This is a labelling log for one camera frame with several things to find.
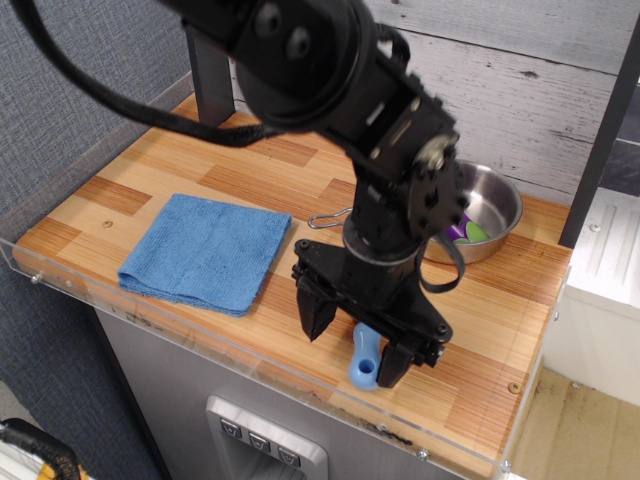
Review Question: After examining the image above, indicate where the stainless steel pot with handle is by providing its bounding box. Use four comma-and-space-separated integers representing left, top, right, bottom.
306, 159, 524, 266

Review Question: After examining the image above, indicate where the blue handled grey spoon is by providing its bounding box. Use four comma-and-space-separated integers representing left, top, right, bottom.
348, 323, 382, 391

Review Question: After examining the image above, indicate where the silver dispenser button panel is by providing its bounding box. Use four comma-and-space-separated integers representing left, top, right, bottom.
206, 395, 329, 479

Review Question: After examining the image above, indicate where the blue folded cloth napkin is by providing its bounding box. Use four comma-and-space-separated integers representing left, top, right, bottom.
118, 194, 292, 317

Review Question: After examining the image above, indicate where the yellow object bottom left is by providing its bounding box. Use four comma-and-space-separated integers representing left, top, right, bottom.
37, 454, 82, 480

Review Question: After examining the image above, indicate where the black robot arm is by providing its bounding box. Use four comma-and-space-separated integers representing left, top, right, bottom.
170, 1, 468, 388

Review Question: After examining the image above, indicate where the grey toy fridge cabinet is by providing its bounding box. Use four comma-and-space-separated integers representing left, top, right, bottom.
93, 307, 481, 480

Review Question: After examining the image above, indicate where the purple toy eggplant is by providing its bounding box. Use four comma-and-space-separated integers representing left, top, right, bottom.
445, 214, 490, 244

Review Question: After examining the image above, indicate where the black vertical post right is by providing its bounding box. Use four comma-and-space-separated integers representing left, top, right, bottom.
558, 19, 639, 248

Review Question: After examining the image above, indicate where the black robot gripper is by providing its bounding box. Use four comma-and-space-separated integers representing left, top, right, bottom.
292, 239, 453, 388

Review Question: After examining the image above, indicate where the white toy sink unit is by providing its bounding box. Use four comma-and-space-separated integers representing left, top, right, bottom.
541, 188, 639, 405

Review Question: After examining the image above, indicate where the clear acrylic table guard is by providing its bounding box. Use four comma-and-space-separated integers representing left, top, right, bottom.
1, 71, 569, 479

